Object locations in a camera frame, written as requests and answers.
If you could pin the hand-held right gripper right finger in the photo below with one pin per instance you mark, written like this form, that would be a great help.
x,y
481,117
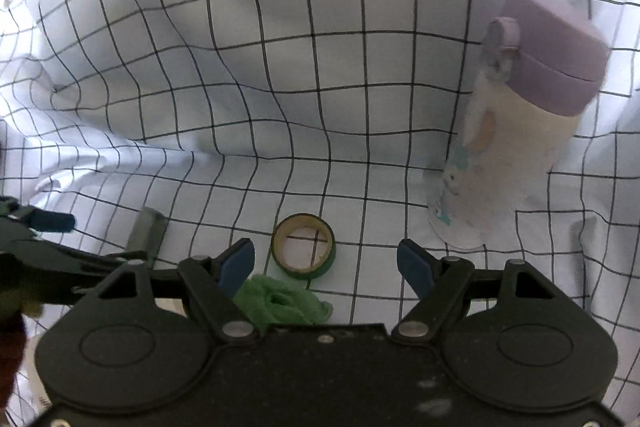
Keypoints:
x,y
415,267

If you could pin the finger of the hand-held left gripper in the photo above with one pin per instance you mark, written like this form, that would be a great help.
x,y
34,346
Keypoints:
x,y
55,269
50,222

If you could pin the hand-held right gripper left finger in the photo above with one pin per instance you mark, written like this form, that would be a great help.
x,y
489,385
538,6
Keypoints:
x,y
235,264

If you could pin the green soft cloth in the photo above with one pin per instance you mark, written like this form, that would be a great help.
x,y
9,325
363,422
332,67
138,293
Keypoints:
x,y
280,302

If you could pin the person's left forearm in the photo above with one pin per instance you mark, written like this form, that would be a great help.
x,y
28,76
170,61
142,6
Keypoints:
x,y
10,347

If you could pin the green tape roll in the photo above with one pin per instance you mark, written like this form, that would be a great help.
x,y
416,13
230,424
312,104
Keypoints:
x,y
300,273

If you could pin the grey rectangular block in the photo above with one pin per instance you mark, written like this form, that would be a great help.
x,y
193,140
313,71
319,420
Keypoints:
x,y
147,232

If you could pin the purple lid printed bottle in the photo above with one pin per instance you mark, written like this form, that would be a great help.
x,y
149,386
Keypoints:
x,y
500,157

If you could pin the white black grid bedsheet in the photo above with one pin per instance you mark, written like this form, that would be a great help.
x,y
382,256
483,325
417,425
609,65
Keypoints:
x,y
300,82

